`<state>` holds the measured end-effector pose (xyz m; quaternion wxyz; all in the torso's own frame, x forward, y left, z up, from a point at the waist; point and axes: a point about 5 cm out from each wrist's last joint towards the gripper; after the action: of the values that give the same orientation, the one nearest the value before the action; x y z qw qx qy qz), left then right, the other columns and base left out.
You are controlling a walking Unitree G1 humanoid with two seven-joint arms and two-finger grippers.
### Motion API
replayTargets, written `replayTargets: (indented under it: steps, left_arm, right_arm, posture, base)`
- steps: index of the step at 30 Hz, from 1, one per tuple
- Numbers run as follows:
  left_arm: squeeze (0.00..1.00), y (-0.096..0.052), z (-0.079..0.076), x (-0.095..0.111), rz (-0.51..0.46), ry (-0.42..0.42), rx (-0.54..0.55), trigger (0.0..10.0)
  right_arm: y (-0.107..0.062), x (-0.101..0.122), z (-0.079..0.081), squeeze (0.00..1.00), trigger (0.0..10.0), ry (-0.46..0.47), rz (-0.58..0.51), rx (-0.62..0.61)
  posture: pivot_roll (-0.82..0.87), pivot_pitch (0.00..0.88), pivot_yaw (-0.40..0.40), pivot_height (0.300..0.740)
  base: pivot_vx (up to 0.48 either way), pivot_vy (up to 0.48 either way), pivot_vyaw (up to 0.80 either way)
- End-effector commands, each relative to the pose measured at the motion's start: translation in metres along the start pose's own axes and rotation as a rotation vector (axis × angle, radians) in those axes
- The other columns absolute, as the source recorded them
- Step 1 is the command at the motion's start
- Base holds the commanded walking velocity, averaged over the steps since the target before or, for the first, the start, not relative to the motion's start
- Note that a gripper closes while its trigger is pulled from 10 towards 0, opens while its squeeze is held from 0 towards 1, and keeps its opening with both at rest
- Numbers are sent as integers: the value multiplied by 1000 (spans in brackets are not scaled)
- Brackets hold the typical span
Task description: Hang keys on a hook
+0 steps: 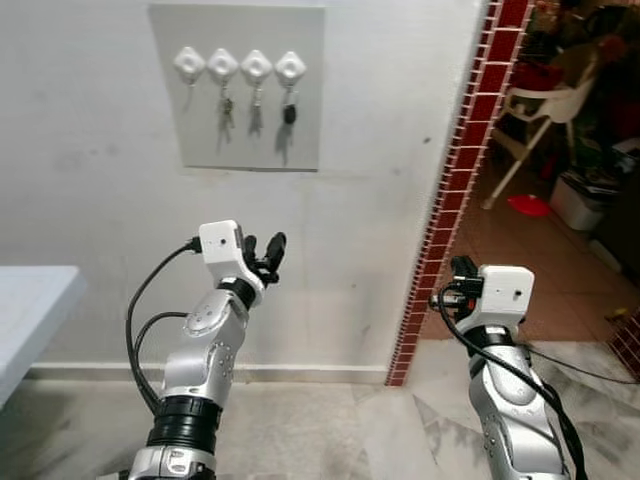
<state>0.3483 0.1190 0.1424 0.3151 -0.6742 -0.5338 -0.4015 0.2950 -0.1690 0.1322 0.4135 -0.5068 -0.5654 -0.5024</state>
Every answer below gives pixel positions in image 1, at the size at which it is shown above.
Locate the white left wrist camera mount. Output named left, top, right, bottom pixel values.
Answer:
left=198, top=220, right=266, bottom=293

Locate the white table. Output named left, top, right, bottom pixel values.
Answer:
left=0, top=265, right=87, bottom=407

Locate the black car key fob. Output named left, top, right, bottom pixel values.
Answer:
left=283, top=86, right=299, bottom=126

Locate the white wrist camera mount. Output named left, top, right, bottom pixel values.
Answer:
left=477, top=264, right=536, bottom=333
left=198, top=220, right=266, bottom=293

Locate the low red tiled wall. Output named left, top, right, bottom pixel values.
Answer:
left=609, top=313, right=640, bottom=378

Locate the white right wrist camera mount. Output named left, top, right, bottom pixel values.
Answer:
left=477, top=264, right=536, bottom=333

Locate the red tiled wall edge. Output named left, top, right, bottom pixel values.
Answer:
left=385, top=0, right=532, bottom=387

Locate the red plastic dish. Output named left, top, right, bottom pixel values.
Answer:
left=506, top=194, right=552, bottom=219

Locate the thin black floor cable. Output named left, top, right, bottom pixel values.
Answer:
left=525, top=343, right=640, bottom=387

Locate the white storage box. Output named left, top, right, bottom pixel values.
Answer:
left=548, top=170, right=613, bottom=233

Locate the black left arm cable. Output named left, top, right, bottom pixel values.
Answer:
left=124, top=237, right=202, bottom=413

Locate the grey wall hook board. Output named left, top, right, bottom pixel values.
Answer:
left=148, top=3, right=326, bottom=173

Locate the white high chair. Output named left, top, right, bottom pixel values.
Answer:
left=483, top=48, right=603, bottom=211

